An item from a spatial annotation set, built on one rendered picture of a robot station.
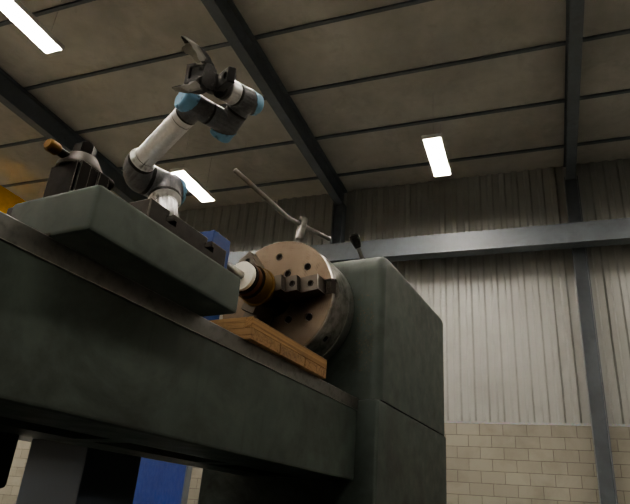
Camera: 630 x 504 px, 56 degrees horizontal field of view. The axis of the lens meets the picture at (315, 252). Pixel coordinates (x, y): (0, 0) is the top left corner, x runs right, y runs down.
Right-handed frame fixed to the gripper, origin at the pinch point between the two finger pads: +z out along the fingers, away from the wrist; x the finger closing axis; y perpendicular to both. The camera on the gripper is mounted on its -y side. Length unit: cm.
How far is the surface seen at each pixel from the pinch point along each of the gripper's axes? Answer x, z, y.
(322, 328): -65, -12, -55
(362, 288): -55, -30, -52
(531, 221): 153, -1092, 250
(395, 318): -61, -39, -58
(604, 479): -277, -975, 44
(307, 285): -56, -9, -50
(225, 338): -67, 31, -66
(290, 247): -47, -15, -39
